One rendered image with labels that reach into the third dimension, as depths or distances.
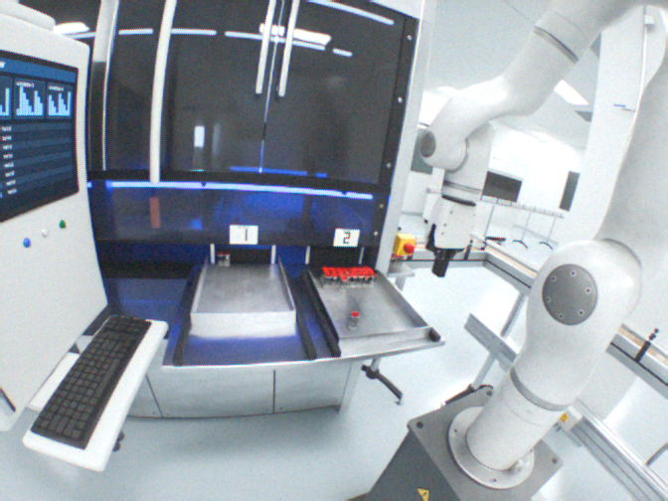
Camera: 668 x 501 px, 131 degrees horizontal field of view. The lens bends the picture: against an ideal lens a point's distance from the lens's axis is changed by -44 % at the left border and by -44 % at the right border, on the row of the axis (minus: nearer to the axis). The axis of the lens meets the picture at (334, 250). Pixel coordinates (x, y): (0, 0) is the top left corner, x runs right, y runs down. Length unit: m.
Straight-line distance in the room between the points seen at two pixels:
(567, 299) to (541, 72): 0.34
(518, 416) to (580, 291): 0.23
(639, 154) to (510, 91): 0.22
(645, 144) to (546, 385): 0.32
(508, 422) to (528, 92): 0.52
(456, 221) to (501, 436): 0.40
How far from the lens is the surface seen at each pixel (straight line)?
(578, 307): 0.33
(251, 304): 0.77
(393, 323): 0.78
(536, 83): 0.51
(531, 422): 0.49
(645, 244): 0.46
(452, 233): 0.57
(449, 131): 0.48
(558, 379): 0.43
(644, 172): 0.40
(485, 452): 0.56
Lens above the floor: 1.31
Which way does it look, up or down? 22 degrees down
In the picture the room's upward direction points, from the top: 9 degrees clockwise
